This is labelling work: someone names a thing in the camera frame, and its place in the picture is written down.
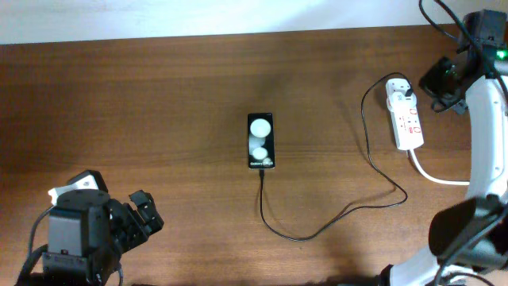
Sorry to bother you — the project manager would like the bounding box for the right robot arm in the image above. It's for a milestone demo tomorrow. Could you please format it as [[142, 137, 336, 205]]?
[[375, 10, 507, 285]]

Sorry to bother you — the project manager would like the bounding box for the black smartphone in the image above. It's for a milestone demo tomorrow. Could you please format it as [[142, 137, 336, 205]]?
[[247, 113, 276, 169]]

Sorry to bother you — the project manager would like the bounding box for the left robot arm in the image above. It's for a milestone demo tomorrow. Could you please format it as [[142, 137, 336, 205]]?
[[16, 189, 164, 285]]

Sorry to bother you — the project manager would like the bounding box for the left camera black cable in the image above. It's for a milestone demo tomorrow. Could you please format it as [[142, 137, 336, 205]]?
[[25, 204, 56, 263]]

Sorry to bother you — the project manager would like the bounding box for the white power strip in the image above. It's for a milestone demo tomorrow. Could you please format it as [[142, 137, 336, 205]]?
[[385, 78, 425, 151]]

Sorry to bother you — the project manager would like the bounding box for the black USB charging cable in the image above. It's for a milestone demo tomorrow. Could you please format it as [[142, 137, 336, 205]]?
[[259, 71, 414, 242]]

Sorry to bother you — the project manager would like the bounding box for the white charger adapter plug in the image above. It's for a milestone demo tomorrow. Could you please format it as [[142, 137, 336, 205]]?
[[386, 78, 417, 113]]

